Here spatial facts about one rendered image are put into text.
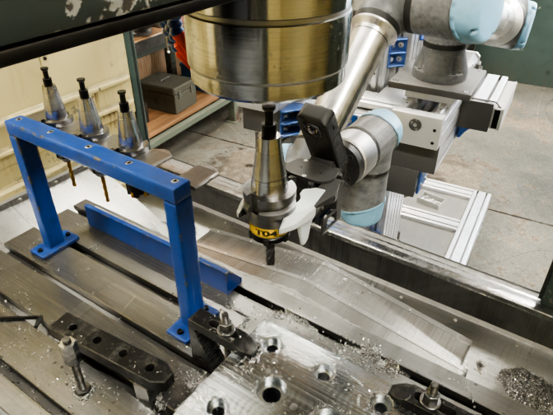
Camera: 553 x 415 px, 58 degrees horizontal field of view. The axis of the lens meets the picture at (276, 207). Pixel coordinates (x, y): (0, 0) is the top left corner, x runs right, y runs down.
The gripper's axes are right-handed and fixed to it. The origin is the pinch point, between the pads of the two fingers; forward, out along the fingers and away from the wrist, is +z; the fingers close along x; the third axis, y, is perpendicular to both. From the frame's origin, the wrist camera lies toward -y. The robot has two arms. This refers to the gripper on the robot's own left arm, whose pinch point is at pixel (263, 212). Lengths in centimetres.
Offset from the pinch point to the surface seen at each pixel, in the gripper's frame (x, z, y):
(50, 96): 61, -13, 3
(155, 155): 34.7, -14.9, 9.0
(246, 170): 150, -189, 129
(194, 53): 2.9, 6.5, -20.0
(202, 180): 21.8, -12.8, 9.0
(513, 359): -31, -60, 64
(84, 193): 93, -35, 48
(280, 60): -5.4, 4.9, -20.4
